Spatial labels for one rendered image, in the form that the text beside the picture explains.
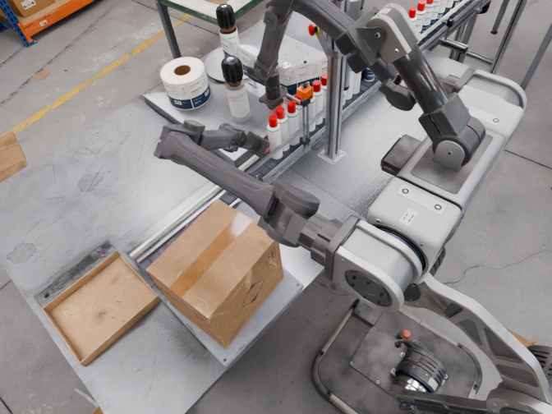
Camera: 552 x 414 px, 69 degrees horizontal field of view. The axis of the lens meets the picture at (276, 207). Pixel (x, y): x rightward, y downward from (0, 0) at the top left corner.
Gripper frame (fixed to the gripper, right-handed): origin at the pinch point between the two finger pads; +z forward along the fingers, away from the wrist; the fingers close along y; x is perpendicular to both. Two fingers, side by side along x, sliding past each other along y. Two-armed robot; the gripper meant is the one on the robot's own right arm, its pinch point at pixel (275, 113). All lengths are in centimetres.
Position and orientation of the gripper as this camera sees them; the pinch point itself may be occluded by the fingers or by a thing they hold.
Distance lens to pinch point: 164.4
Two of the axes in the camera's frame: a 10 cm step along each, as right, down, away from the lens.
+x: 7.3, 5.2, -4.5
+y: -6.8, 6.2, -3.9
